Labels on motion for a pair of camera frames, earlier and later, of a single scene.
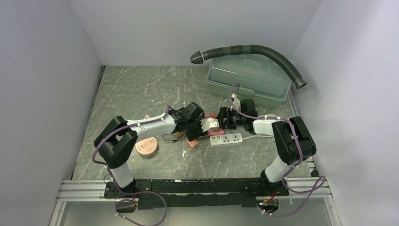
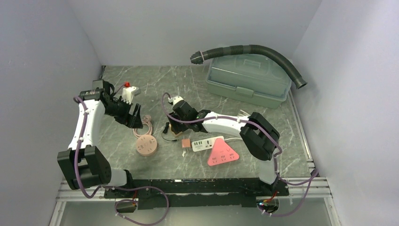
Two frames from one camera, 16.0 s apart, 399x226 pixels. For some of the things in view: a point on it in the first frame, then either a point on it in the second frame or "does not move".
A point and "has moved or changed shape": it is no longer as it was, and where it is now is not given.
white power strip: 226,139 has moved or changed shape
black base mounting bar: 186,193 does not move
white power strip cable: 258,135 has moved or changed shape
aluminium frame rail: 70,190 does not move
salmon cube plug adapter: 193,142 -> 186,143
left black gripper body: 195,126 -> 120,110
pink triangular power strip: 216,132 has moved or changed shape
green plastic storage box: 260,77 does not move
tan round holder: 147,147 does not move
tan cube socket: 178,134 does not move
